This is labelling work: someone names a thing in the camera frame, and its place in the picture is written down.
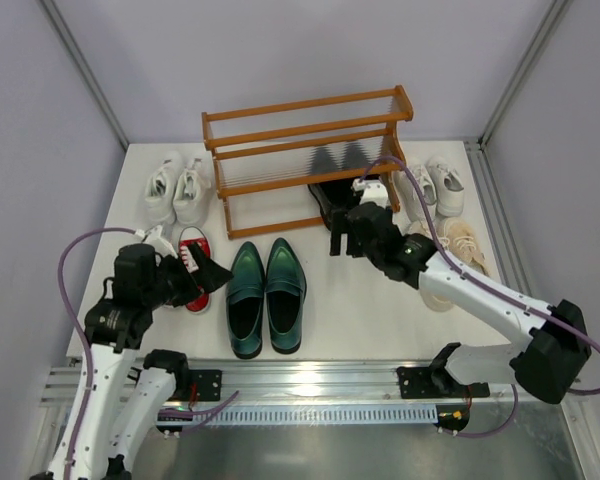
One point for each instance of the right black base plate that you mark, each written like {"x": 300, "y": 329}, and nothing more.
{"x": 427, "y": 383}

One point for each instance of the white sneaker far right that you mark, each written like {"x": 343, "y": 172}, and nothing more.
{"x": 449, "y": 187}

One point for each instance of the white sneaker far left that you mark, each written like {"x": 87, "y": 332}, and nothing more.
{"x": 160, "y": 189}

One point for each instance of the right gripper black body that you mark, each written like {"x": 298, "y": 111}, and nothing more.
{"x": 351, "y": 232}

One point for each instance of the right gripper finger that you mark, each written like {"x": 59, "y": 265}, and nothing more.
{"x": 338, "y": 228}
{"x": 357, "y": 239}

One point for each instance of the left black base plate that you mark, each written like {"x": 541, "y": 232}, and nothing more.
{"x": 198, "y": 385}

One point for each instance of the aluminium mounting rail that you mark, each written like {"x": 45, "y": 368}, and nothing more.
{"x": 278, "y": 382}

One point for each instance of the wooden two-tier shoe shelf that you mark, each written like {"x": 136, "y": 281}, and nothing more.
{"x": 275, "y": 149}

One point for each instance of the black loafer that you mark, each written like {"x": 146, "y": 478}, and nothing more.
{"x": 334, "y": 196}

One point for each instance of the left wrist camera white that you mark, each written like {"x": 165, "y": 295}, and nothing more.
{"x": 156, "y": 238}

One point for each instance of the beige lace sneaker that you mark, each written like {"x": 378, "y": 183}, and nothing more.
{"x": 459, "y": 238}
{"x": 434, "y": 302}

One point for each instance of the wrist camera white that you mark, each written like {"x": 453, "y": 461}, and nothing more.
{"x": 371, "y": 191}
{"x": 156, "y": 238}

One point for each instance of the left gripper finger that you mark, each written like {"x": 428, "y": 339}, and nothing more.
{"x": 199, "y": 249}
{"x": 210, "y": 276}

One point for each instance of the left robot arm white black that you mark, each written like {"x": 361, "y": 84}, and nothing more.
{"x": 102, "y": 438}

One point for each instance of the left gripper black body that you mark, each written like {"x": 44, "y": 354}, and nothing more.
{"x": 188, "y": 279}

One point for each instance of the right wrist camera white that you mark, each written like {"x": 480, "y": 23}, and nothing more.
{"x": 371, "y": 191}

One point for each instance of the green loafer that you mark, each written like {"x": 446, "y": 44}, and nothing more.
{"x": 285, "y": 294}
{"x": 245, "y": 302}

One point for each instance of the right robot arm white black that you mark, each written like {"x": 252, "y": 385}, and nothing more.
{"x": 546, "y": 348}

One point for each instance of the white sneaker left inner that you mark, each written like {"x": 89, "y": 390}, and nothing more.
{"x": 193, "y": 194}

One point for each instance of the slotted grey cable duct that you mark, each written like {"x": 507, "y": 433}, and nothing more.
{"x": 327, "y": 414}

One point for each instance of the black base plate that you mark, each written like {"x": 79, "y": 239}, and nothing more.
{"x": 427, "y": 383}
{"x": 198, "y": 385}

